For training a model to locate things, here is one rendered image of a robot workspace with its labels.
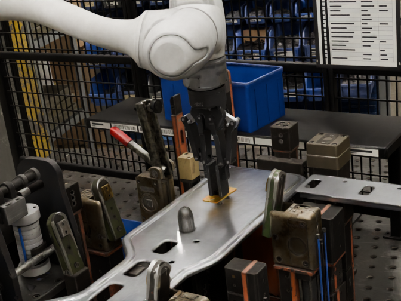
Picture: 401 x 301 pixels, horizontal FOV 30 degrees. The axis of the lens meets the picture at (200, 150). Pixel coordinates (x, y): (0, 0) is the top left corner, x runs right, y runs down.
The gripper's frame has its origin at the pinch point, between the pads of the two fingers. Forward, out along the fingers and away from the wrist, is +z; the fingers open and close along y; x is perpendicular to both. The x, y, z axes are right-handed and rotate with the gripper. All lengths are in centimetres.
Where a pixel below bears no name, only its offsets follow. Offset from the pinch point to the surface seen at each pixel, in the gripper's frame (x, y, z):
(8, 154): 125, -212, 65
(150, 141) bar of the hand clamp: -1.9, -14.6, -7.7
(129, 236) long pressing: -20.1, -8.8, 5.0
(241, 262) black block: -19.0, 15.8, 6.5
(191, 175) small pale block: 6.2, -10.9, 3.1
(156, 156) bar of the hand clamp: -1.9, -13.8, -4.3
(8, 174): 123, -215, 76
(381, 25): 55, 16, -20
